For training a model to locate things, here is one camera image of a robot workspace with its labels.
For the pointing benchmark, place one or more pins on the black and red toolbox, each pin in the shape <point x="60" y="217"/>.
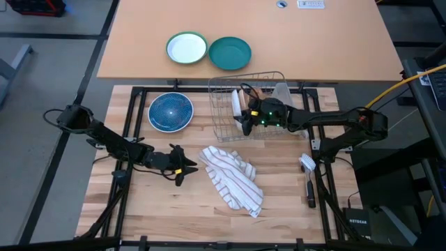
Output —
<point x="35" y="7"/>

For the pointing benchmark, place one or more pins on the dark grey side table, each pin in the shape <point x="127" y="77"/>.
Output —
<point x="418" y="104"/>

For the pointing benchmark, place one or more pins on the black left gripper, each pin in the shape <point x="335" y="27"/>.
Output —
<point x="163" y="162"/>

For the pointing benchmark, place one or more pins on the white red-striped dish towel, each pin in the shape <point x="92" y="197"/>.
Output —
<point x="233" y="178"/>

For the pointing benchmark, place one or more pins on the pale pink plate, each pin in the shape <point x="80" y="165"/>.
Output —
<point x="237" y="102"/>

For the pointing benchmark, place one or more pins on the grey metal bench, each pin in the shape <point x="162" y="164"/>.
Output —
<point x="21" y="55"/>

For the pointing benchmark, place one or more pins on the light brown desk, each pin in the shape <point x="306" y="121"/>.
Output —
<point x="313" y="42"/>

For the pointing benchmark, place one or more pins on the blue patterned plate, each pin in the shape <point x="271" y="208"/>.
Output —
<point x="170" y="111"/>

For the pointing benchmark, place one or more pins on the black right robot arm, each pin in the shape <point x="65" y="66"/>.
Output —
<point x="334" y="120"/>

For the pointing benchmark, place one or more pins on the clear plastic utensil holder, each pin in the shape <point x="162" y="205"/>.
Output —
<point x="283" y="94"/>

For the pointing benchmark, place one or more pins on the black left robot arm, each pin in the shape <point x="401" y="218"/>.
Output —
<point x="111" y="143"/>

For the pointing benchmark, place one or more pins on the white plate with green rim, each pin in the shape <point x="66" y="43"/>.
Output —
<point x="186" y="48"/>

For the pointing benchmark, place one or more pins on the black keyboard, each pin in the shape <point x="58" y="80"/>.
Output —
<point x="439" y="90"/>

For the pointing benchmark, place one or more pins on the black Netgear router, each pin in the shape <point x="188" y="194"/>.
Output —
<point x="357" y="223"/>

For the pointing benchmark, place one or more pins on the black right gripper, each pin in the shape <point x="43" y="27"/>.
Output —
<point x="271" y="113"/>

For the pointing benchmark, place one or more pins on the black metal table frame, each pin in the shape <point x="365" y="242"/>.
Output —
<point x="195" y="89"/>

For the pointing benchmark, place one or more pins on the white paper tag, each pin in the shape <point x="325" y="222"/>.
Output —
<point x="423" y="79"/>

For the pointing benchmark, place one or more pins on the brown wooden plate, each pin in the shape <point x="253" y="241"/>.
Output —
<point x="258" y="93"/>

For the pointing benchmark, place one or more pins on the teal green plate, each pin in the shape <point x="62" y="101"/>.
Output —
<point x="230" y="54"/>

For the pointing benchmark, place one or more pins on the white power strip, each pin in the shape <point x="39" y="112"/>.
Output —
<point x="310" y="4"/>

